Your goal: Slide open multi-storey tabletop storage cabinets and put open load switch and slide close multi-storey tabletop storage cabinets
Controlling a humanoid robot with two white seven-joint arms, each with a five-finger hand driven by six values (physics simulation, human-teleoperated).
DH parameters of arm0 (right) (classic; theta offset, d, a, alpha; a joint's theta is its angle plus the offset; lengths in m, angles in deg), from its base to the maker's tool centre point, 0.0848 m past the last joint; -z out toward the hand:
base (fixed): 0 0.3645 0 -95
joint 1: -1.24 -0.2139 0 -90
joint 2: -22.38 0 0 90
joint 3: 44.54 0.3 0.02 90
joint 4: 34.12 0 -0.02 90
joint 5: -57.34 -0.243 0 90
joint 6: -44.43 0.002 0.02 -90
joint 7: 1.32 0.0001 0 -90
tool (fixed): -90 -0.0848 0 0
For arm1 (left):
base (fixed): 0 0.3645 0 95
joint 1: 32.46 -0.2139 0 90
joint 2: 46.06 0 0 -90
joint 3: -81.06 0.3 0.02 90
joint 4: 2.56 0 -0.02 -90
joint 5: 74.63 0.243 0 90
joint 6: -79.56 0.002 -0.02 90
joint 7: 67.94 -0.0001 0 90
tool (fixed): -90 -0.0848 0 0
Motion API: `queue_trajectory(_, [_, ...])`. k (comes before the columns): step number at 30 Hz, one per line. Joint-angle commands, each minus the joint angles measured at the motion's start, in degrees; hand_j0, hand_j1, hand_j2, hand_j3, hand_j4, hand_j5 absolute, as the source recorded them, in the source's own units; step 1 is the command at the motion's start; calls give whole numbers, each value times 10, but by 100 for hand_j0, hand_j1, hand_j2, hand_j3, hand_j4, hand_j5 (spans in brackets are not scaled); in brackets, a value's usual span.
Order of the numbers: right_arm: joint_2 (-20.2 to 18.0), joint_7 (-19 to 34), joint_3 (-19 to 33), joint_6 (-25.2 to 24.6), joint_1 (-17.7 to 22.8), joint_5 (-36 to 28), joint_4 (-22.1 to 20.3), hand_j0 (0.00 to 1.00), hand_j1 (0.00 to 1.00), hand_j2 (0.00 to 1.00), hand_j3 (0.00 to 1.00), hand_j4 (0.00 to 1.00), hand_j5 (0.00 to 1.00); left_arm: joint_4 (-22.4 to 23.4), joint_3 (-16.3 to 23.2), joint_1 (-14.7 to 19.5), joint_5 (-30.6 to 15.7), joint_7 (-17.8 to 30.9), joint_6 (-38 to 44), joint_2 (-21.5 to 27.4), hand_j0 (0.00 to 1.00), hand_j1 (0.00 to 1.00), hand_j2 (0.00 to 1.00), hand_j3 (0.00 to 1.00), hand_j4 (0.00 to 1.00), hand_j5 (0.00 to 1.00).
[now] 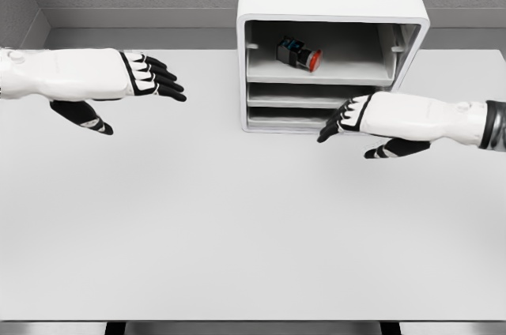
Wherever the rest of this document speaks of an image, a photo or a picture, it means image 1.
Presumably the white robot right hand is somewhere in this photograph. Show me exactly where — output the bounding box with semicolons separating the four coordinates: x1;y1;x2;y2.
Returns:
317;92;444;160

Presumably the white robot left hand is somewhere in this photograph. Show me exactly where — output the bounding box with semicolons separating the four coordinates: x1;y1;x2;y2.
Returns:
39;48;187;136

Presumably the white cabinet drawer tray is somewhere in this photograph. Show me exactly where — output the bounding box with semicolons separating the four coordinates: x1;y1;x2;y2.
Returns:
247;106;338;131
247;82;381;109
245;21;397;85

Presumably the black red-button load switch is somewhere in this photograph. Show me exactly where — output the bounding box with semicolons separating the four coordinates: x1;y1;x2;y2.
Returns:
275;35;323;73

